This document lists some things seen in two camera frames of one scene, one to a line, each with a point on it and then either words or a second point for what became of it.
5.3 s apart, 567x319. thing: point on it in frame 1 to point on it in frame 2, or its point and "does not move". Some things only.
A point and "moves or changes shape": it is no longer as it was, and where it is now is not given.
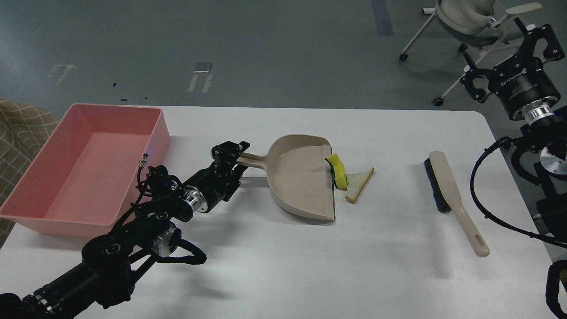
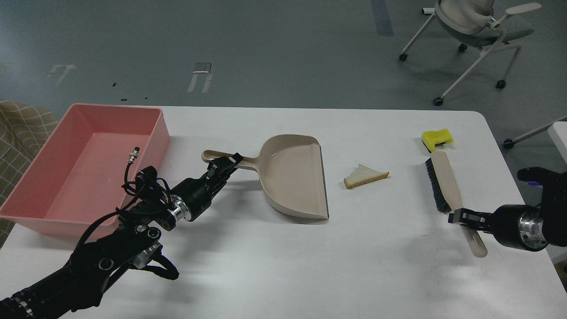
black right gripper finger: [554, 51] to [465, 216]
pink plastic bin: [83, 180] does not move
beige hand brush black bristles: [447, 198] does not move
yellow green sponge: [338, 171] to [430, 138]
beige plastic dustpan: [301, 178] moves or changes shape
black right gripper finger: [467, 80] to [478, 226]
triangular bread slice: [355, 182] moves or changes shape
